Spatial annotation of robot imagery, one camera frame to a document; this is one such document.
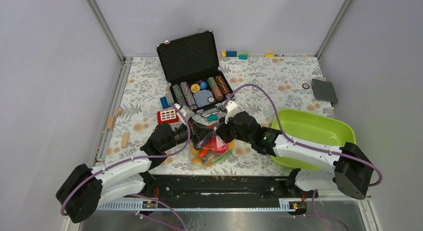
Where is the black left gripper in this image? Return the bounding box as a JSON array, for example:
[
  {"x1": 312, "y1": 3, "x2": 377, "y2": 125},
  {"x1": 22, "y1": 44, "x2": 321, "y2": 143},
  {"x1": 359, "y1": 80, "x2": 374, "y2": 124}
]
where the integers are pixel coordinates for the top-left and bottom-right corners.
[{"x1": 164, "y1": 118, "x2": 214, "y2": 152}]

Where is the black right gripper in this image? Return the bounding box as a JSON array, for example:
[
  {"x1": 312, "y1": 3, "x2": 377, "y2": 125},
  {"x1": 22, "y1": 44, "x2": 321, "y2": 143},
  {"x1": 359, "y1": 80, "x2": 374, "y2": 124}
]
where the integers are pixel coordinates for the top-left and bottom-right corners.
[{"x1": 215, "y1": 115, "x2": 252, "y2": 146}]

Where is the orange toy carrot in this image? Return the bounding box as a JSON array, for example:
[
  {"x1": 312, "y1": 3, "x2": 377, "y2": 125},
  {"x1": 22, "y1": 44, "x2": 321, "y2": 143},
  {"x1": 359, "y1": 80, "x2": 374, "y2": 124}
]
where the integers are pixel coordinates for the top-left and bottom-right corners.
[{"x1": 199, "y1": 147, "x2": 210, "y2": 158}]

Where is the red toy apple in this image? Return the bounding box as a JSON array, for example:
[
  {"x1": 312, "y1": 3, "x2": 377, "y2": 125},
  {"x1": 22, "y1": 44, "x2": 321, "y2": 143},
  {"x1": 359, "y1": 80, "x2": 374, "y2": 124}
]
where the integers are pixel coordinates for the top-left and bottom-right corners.
[{"x1": 210, "y1": 136, "x2": 230, "y2": 155}]

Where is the clear zip top bag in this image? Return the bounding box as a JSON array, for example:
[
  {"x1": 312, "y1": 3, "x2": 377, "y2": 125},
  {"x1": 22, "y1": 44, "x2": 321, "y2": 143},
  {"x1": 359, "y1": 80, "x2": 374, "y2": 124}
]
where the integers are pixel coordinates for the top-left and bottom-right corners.
[{"x1": 188, "y1": 127, "x2": 235, "y2": 170}]

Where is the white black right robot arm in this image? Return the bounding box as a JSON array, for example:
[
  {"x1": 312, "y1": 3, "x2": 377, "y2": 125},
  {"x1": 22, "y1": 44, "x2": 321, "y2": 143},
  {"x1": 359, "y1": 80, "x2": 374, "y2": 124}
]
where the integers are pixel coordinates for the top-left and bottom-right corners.
[{"x1": 216, "y1": 111, "x2": 375, "y2": 200}]

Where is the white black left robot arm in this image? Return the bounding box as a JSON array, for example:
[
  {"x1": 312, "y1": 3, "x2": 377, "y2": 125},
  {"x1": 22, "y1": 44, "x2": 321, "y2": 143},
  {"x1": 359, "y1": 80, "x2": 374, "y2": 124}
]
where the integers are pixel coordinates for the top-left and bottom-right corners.
[{"x1": 55, "y1": 121, "x2": 216, "y2": 223}]

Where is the small teal block by case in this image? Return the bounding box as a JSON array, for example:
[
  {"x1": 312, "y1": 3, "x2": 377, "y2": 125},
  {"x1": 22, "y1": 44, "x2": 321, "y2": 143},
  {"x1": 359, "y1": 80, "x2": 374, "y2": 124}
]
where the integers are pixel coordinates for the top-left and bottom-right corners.
[{"x1": 207, "y1": 114, "x2": 218, "y2": 121}]

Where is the red white window brick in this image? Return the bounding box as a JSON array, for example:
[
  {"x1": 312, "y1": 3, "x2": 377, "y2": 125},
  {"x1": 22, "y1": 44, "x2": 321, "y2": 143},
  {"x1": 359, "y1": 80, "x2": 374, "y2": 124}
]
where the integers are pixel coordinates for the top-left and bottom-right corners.
[{"x1": 157, "y1": 108, "x2": 179, "y2": 124}]

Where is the blue playing card deck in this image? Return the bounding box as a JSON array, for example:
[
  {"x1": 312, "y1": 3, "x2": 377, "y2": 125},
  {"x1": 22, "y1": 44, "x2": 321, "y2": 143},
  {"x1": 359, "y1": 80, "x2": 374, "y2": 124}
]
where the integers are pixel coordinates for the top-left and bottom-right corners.
[{"x1": 193, "y1": 90, "x2": 215, "y2": 108}]

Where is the blue toy brick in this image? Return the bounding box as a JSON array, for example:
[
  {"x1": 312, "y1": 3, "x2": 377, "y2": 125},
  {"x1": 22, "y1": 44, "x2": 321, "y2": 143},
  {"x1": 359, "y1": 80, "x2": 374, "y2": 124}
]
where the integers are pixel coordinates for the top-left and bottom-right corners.
[{"x1": 160, "y1": 97, "x2": 170, "y2": 109}]

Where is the yellow big blind button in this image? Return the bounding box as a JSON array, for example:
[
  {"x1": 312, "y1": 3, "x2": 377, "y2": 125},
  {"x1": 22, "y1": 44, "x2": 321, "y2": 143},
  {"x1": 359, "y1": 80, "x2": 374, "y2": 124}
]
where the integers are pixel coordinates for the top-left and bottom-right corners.
[{"x1": 190, "y1": 83, "x2": 201, "y2": 93}]

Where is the grey toy brick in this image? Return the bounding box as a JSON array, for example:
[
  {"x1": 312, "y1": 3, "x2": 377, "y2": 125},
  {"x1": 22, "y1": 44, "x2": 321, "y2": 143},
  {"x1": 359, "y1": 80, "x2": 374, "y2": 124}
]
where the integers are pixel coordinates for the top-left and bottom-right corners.
[{"x1": 165, "y1": 93, "x2": 175, "y2": 105}]

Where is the black poker chip case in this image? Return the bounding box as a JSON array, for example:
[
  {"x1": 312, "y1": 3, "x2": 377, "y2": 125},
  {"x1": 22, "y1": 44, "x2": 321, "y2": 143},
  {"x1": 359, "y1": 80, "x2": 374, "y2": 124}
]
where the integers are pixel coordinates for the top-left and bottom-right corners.
[{"x1": 156, "y1": 30, "x2": 232, "y2": 113}]

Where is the teal toy block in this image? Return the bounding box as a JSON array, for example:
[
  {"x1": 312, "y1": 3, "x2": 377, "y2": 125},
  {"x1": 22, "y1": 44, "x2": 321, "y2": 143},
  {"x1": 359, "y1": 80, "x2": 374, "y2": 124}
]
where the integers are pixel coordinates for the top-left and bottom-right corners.
[{"x1": 238, "y1": 54, "x2": 249, "y2": 60}]

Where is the green plastic tray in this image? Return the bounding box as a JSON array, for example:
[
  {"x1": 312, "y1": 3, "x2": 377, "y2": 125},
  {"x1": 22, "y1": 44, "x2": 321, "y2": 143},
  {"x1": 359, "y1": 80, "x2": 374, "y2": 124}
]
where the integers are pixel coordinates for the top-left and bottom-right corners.
[{"x1": 269, "y1": 109, "x2": 357, "y2": 171}]

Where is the small wooden cube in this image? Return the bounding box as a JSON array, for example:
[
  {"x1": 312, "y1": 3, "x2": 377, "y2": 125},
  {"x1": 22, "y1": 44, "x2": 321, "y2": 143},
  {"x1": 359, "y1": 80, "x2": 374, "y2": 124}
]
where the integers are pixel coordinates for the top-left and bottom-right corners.
[{"x1": 115, "y1": 108, "x2": 123, "y2": 116}]

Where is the grey building baseplate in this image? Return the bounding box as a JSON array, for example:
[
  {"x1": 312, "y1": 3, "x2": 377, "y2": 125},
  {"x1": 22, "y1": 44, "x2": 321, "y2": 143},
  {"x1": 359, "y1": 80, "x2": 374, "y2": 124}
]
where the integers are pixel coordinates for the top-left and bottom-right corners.
[{"x1": 311, "y1": 79, "x2": 338, "y2": 104}]

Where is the wooden block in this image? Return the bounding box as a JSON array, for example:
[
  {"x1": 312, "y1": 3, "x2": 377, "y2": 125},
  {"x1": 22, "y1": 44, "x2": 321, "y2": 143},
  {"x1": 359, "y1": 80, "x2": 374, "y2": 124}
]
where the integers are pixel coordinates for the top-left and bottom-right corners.
[{"x1": 106, "y1": 115, "x2": 116, "y2": 130}]

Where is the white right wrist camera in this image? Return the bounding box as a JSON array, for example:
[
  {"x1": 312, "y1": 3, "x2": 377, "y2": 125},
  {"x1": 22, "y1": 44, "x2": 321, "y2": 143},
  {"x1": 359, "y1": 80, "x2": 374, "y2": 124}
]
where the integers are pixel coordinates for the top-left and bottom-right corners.
[{"x1": 224, "y1": 100, "x2": 239, "y2": 124}]

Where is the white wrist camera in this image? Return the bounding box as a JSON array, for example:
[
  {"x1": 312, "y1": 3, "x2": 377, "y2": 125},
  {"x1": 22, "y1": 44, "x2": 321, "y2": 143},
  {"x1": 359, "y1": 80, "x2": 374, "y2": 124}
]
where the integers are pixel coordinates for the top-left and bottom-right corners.
[
  {"x1": 173, "y1": 103, "x2": 195, "y2": 125},
  {"x1": 224, "y1": 100, "x2": 239, "y2": 124}
]

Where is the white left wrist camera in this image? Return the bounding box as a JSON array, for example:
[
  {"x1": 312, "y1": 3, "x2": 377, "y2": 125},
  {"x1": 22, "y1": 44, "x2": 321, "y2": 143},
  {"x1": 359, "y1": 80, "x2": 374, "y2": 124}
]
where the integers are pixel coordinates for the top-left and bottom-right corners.
[{"x1": 173, "y1": 103, "x2": 195, "y2": 125}]

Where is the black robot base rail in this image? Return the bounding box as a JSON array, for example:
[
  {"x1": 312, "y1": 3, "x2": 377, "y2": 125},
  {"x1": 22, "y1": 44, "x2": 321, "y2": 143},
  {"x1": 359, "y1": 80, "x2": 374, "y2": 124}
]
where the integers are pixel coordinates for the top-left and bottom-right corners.
[{"x1": 140, "y1": 175, "x2": 313, "y2": 209}]

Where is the blue toy block at wall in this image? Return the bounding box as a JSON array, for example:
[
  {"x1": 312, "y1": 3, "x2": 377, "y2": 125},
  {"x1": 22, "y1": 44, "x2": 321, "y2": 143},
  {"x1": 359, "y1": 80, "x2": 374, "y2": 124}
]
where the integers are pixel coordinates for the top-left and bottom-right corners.
[{"x1": 225, "y1": 50, "x2": 237, "y2": 57}]

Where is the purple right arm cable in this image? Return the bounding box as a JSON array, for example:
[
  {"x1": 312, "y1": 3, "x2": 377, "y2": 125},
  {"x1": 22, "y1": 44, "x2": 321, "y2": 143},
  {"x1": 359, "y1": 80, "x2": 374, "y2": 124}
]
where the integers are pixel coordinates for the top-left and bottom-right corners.
[{"x1": 222, "y1": 83, "x2": 383, "y2": 187}]

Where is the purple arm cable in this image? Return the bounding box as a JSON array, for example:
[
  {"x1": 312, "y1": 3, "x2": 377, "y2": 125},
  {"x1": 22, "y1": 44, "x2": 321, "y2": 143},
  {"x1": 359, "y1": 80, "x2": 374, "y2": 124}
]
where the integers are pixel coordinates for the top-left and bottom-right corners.
[
  {"x1": 60, "y1": 104, "x2": 193, "y2": 217},
  {"x1": 222, "y1": 83, "x2": 383, "y2": 187}
]

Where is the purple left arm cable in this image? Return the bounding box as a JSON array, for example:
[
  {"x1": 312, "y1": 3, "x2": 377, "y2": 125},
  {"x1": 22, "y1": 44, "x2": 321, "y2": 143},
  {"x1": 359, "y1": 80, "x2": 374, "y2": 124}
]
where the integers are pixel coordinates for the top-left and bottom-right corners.
[{"x1": 60, "y1": 104, "x2": 193, "y2": 217}]

